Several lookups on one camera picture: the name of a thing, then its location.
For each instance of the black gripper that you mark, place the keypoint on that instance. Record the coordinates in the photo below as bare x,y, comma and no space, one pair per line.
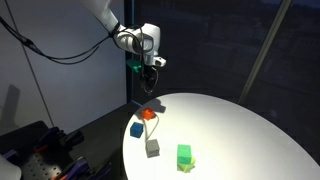
148,79

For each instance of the orange block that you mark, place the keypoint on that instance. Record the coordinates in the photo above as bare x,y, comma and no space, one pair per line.
148,113

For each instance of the blue block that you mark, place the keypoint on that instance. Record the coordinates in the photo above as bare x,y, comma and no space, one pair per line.
136,130

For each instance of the gray block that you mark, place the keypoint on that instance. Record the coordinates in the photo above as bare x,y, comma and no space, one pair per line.
152,148

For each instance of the green block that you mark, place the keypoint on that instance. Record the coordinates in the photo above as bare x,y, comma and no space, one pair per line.
184,155

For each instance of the yellow-green block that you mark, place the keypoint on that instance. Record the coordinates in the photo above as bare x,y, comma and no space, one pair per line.
186,168

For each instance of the purple orange clamp upper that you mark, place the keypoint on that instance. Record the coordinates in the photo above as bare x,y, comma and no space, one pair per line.
55,138

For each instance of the purple orange clamp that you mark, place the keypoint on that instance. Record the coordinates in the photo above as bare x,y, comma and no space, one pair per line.
55,138
80,170

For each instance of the purple orange clamp lower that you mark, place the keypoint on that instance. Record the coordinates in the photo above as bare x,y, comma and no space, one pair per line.
80,170

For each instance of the black perforated metal plate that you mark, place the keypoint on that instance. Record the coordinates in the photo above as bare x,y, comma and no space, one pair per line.
43,166

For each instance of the black clamp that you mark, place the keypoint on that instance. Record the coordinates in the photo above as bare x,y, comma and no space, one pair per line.
14,157

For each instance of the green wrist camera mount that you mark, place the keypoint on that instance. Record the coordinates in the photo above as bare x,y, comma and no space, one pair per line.
135,65

